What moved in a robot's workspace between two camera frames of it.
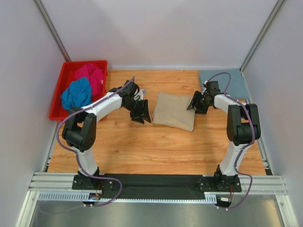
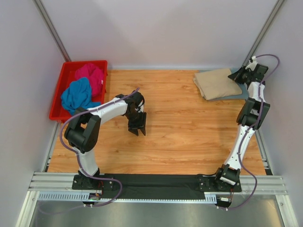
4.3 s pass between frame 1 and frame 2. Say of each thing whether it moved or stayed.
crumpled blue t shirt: stayed
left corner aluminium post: stayed
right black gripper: moved
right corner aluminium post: stayed
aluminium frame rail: stayed
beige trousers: moved
